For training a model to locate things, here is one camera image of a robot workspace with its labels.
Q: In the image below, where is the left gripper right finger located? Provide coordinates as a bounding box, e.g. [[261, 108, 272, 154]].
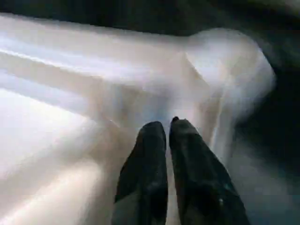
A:
[[168, 116, 251, 225]]

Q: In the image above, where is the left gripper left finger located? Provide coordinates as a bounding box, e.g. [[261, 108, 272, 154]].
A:
[[112, 120, 169, 225]]

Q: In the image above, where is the white plastic table top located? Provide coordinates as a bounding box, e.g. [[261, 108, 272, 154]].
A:
[[0, 11, 277, 225]]

